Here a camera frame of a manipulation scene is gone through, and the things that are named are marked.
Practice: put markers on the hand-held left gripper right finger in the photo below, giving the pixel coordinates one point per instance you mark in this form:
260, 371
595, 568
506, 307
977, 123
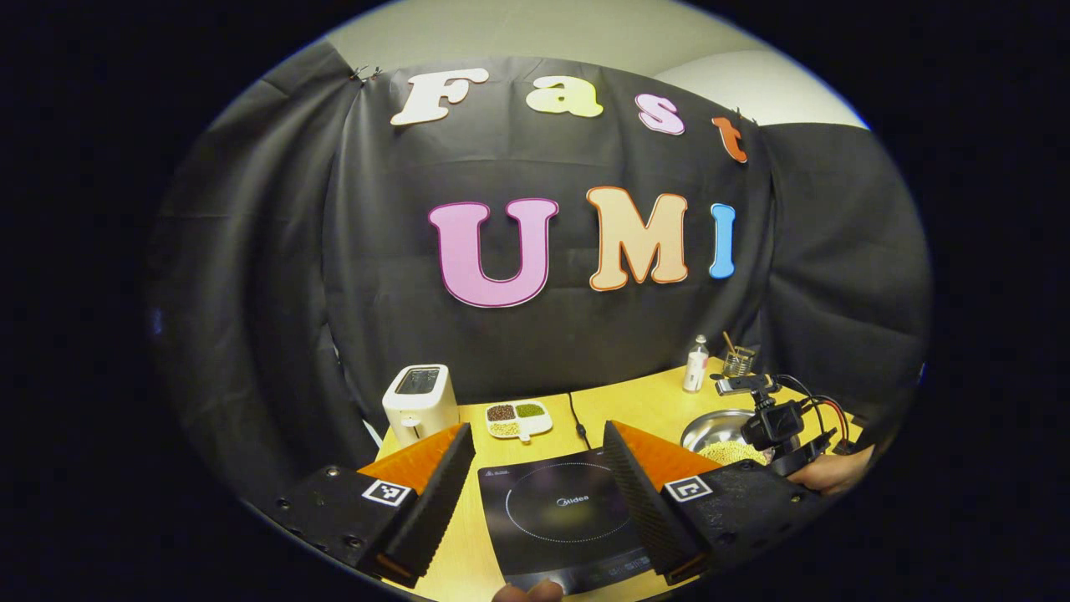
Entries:
644, 502

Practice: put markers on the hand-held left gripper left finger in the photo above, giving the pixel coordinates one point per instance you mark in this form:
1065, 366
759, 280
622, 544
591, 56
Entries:
435, 502

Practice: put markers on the stainless steel pot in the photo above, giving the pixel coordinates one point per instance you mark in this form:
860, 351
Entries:
710, 428

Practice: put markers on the black induction cooktop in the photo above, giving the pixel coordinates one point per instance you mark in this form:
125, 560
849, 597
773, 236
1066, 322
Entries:
552, 535

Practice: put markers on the pile of yellow soybeans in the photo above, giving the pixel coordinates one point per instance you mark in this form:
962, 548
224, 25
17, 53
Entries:
727, 453

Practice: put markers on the small glass holder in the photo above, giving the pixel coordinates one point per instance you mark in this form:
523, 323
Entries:
738, 363

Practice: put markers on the white toaster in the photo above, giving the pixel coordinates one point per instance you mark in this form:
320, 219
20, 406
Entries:
418, 410

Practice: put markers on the small white bottle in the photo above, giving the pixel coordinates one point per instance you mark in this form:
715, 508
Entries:
695, 368

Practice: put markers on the white divided bean dish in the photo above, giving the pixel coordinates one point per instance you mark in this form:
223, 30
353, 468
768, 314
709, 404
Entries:
520, 428

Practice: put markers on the black backdrop cloth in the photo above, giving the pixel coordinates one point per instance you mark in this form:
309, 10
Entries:
376, 251

